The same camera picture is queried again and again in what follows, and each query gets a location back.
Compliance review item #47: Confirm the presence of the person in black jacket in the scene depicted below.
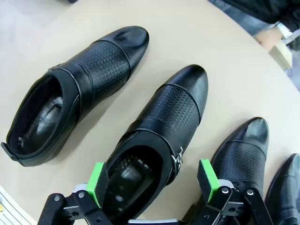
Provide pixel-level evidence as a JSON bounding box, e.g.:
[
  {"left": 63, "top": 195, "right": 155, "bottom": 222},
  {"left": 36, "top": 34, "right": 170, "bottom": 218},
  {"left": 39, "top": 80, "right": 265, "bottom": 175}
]
[{"left": 207, "top": 0, "right": 300, "bottom": 38}]

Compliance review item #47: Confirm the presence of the black leather buckle shoe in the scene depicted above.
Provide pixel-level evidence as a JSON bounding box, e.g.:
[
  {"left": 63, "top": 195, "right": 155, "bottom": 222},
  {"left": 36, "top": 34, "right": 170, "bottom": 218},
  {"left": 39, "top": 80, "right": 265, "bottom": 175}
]
[
  {"left": 0, "top": 25, "right": 150, "bottom": 167},
  {"left": 264, "top": 153, "right": 300, "bottom": 225},
  {"left": 100, "top": 64, "right": 209, "bottom": 222},
  {"left": 206, "top": 117, "right": 270, "bottom": 204}
]

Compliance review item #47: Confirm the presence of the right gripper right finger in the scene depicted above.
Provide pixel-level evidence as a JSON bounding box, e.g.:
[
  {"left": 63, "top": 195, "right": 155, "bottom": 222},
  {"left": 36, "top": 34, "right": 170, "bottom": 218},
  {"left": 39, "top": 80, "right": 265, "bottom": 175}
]
[{"left": 185, "top": 158, "right": 274, "bottom": 225}]

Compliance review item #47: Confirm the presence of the white ribbed base panel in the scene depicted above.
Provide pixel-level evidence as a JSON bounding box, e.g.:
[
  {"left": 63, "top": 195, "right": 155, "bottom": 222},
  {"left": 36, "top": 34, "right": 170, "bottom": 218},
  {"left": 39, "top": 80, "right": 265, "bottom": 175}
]
[{"left": 0, "top": 184, "right": 32, "bottom": 225}]

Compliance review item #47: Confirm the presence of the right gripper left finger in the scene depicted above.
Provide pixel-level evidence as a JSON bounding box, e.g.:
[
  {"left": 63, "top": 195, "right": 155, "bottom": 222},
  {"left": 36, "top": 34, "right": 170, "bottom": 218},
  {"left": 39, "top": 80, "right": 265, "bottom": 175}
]
[{"left": 38, "top": 162, "right": 113, "bottom": 225}]

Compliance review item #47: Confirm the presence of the cardboard box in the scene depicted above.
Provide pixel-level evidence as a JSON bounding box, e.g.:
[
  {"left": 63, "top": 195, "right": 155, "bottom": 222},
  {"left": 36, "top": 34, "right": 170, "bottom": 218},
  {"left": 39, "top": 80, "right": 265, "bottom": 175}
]
[{"left": 269, "top": 41, "right": 293, "bottom": 71}]

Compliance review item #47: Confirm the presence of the person's left hand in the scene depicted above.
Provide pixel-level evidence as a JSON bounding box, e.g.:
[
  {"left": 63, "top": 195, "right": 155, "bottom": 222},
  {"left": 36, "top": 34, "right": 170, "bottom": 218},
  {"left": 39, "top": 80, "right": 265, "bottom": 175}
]
[{"left": 255, "top": 22, "right": 284, "bottom": 50}]

